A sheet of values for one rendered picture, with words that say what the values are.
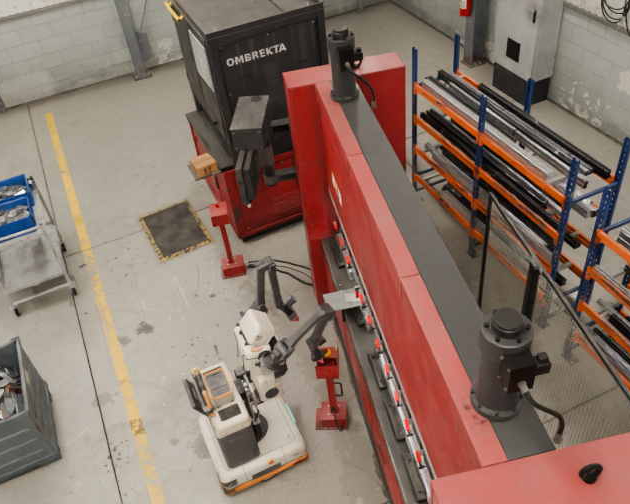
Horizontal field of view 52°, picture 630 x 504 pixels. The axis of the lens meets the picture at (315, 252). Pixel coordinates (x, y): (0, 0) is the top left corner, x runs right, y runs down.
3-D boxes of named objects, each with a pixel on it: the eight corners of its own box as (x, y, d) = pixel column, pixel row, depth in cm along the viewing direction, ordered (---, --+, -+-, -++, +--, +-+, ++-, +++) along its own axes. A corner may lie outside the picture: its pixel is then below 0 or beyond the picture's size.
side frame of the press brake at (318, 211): (313, 293, 619) (281, 72, 465) (399, 274, 626) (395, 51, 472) (318, 311, 601) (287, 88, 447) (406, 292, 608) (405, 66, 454)
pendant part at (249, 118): (256, 181, 576) (239, 95, 519) (283, 179, 573) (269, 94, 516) (248, 217, 539) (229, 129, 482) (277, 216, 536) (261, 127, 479)
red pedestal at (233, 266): (220, 266, 660) (203, 203, 605) (244, 261, 662) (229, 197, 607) (222, 279, 646) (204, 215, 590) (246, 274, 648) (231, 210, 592)
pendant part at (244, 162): (249, 173, 561) (242, 138, 537) (263, 173, 560) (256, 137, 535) (242, 205, 528) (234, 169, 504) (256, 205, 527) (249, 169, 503)
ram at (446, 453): (328, 192, 513) (319, 103, 459) (338, 190, 513) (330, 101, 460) (469, 574, 291) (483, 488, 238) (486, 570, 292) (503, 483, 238)
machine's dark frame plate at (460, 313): (337, 176, 504) (328, 80, 449) (359, 171, 506) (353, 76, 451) (489, 557, 283) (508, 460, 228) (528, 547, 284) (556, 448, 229)
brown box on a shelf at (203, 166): (187, 165, 627) (184, 155, 618) (212, 157, 633) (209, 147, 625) (195, 181, 606) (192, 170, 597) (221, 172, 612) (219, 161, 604)
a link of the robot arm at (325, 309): (320, 299, 405) (330, 310, 401) (328, 301, 417) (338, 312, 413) (271, 347, 411) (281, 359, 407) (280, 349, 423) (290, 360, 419)
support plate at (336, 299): (323, 295, 478) (323, 294, 477) (357, 288, 480) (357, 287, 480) (328, 312, 465) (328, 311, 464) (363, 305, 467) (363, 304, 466)
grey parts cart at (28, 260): (7, 265, 696) (-34, 195, 632) (67, 244, 712) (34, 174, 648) (14, 320, 633) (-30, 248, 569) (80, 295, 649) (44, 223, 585)
